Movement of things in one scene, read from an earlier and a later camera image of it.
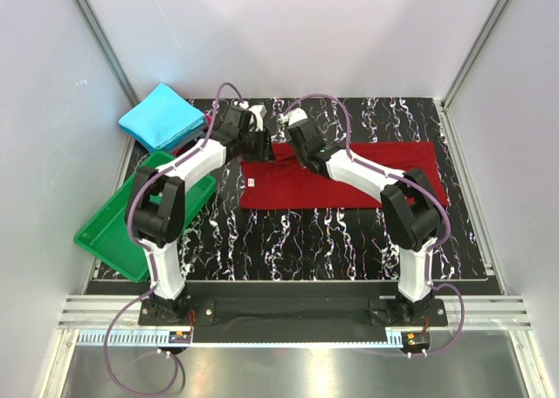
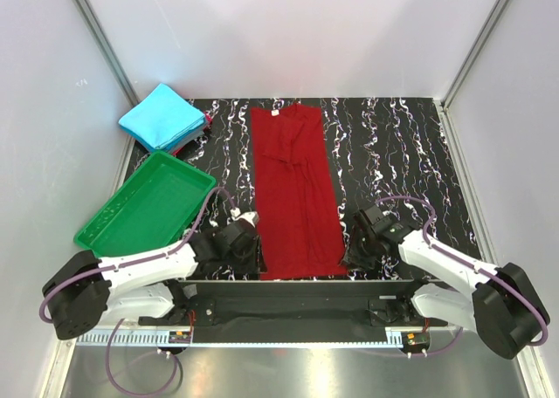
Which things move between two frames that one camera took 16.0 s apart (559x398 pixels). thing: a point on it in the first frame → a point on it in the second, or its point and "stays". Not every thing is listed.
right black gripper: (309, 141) → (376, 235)
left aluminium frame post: (102, 38) stays
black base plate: (292, 312) stays
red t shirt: (286, 182) → (299, 227)
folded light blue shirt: (162, 119) stays
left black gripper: (265, 151) → (256, 261)
